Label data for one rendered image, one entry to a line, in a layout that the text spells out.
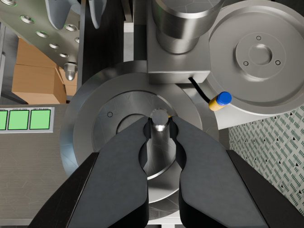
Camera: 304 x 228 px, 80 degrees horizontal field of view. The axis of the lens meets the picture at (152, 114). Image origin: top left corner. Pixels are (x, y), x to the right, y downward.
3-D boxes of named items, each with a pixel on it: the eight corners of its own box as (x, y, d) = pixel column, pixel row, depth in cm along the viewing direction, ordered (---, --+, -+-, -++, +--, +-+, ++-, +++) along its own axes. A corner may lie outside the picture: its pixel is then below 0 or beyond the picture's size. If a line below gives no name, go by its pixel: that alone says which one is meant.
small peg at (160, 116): (173, 123, 12) (154, 131, 12) (170, 127, 15) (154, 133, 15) (165, 104, 12) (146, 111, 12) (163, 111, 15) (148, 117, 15)
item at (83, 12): (88, -62, 21) (81, 90, 18) (123, 45, 45) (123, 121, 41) (84, -62, 21) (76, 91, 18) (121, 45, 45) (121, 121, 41)
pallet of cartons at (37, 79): (44, 69, 303) (40, 112, 290) (7, 22, 186) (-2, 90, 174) (98, 74, 325) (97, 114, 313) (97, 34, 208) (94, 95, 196)
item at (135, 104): (77, 111, 15) (158, 75, 16) (86, 115, 17) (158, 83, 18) (111, 198, 14) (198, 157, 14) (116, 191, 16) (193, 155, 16)
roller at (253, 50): (315, -3, 18) (337, 114, 16) (223, 82, 44) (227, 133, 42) (195, 0, 19) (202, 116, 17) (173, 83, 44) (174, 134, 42)
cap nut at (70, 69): (74, 62, 51) (73, 78, 50) (79, 68, 54) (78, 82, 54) (61, 63, 51) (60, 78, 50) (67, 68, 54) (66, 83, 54)
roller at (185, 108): (199, 70, 17) (207, 204, 15) (173, 115, 42) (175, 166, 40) (76, 73, 17) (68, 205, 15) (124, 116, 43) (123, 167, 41)
